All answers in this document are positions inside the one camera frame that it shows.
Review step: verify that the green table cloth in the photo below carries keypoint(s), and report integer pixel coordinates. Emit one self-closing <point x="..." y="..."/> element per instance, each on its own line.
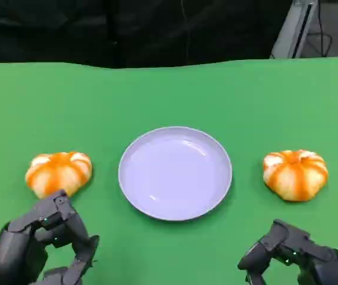
<point x="168" y="98"/>

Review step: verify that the black backdrop curtain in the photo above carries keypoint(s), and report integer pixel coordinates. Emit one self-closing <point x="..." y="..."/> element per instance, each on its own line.
<point x="97" y="29"/>

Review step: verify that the lilac plate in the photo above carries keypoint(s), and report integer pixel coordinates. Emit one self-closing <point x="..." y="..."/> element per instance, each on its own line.
<point x="174" y="175"/>

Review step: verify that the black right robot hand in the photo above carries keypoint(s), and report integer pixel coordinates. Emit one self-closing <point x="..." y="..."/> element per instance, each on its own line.
<point x="320" y="261"/>

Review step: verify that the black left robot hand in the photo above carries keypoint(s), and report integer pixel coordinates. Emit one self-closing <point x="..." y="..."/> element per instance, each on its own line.
<point x="17" y="249"/>

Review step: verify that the silver aluminium frame post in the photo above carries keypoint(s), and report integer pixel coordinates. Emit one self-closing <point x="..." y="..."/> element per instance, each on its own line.
<point x="296" y="29"/>

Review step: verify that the orange and white bread roll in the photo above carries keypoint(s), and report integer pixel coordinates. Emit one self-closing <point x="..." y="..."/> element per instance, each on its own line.
<point x="58" y="173"/>
<point x="295" y="176"/>

